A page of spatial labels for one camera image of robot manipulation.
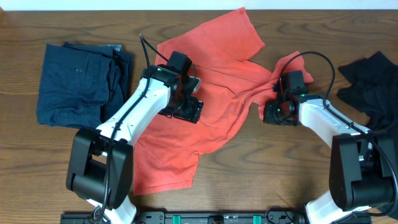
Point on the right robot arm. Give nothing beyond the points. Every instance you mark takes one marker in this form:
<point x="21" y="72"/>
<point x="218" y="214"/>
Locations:
<point x="363" y="166"/>

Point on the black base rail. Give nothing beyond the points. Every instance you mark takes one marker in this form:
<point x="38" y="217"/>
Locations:
<point x="270" y="216"/>

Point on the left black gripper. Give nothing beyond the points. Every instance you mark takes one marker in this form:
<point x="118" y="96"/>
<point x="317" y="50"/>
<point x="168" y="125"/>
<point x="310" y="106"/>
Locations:
<point x="189" y="111"/>

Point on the folded navy blue pants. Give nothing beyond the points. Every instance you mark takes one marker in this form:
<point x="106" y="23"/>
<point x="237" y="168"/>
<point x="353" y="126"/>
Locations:
<point x="82" y="85"/>

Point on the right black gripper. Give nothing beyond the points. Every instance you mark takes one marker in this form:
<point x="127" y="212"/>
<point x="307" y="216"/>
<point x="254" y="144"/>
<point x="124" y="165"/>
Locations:
<point x="271" y="115"/>

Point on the black garment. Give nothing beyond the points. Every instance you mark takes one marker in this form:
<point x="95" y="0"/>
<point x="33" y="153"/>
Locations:
<point x="373" y="90"/>

